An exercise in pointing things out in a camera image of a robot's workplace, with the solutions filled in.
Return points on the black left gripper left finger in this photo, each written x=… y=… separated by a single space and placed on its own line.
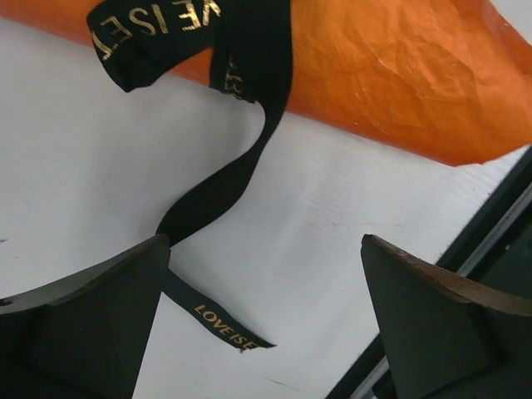
x=85 y=335

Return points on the black ribbon gold lettering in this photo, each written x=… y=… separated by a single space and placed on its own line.
x=250 y=60

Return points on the orange wrapping paper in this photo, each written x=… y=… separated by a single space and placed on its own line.
x=449 y=80

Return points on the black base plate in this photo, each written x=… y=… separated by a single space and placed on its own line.
x=488 y=235

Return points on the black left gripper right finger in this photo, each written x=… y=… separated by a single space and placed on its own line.
x=444 y=335

